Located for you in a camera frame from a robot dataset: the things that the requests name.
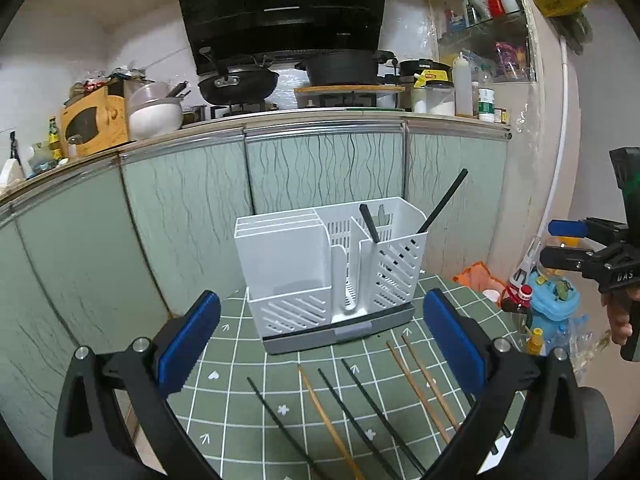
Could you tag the orange plastic bag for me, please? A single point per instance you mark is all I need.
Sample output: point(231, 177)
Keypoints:
point(475, 275)

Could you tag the clear plastic water bottle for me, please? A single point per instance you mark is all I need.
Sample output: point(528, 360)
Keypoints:
point(570, 335)

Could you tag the white pipe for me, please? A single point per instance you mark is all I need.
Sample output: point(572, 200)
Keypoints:
point(562, 110)

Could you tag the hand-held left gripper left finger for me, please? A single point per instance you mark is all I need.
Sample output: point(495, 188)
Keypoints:
point(192, 340)

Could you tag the white utensil holder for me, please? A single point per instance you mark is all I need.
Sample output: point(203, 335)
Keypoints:
point(280, 270)

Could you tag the person's right hand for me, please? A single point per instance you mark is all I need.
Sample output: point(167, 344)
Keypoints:
point(617, 317)

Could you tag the clear jar with white powder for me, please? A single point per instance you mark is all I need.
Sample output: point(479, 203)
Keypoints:
point(440, 102)

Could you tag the white pot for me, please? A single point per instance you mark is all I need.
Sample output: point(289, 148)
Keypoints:
point(155, 119)

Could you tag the black electric cooker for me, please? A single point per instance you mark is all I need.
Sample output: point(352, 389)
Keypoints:
point(425, 66)

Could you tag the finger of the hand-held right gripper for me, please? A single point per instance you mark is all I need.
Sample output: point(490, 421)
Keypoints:
point(565, 227)
point(565, 258)

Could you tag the black range hood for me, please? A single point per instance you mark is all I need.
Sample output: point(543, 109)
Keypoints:
point(280, 5)

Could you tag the gas stove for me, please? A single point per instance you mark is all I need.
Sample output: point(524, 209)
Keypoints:
point(240, 108)

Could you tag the blue plastic container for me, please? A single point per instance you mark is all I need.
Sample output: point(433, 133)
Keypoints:
point(550, 305)

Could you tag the green label bottle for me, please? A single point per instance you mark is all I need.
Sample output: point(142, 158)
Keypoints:
point(486, 105)

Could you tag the oil bottle yellow cap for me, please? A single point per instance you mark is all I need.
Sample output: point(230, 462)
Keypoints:
point(535, 341)

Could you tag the black cooking pot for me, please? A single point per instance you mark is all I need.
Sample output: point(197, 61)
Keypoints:
point(340, 67)

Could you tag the dark sauce bottle red cap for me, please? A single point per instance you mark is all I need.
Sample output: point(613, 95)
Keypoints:
point(515, 305)

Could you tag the white clamp tool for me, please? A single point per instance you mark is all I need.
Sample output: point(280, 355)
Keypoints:
point(527, 260)

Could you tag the black chopstick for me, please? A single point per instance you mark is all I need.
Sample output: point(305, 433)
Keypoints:
point(369, 222)
point(280, 422)
point(442, 201)
point(380, 412)
point(355, 420)

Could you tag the black wok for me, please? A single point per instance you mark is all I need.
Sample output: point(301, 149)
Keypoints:
point(240, 85)

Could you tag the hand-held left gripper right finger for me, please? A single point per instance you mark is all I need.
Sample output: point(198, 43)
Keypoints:
point(452, 340)

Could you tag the clear plastic bowl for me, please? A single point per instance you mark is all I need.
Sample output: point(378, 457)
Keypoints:
point(145, 92)

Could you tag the white squeeze bottle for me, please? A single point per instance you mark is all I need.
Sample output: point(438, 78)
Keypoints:
point(461, 85)

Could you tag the small seasoning jar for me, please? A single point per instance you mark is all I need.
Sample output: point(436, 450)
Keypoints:
point(501, 116)

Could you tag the green checked tablecloth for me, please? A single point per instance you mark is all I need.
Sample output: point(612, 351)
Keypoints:
point(240, 355)

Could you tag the green beer bottle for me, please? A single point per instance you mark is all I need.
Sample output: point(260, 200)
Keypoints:
point(54, 137)

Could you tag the metal-edged kitchen counter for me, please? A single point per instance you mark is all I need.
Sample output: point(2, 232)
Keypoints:
point(325, 119)

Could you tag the green patterned cabinet door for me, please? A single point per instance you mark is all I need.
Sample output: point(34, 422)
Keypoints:
point(90, 260)
point(325, 170)
point(185, 210)
point(22, 310)
point(460, 160)

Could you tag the wooden chopstick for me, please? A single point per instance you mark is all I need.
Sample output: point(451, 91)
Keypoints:
point(325, 420)
point(430, 382)
point(415, 390)

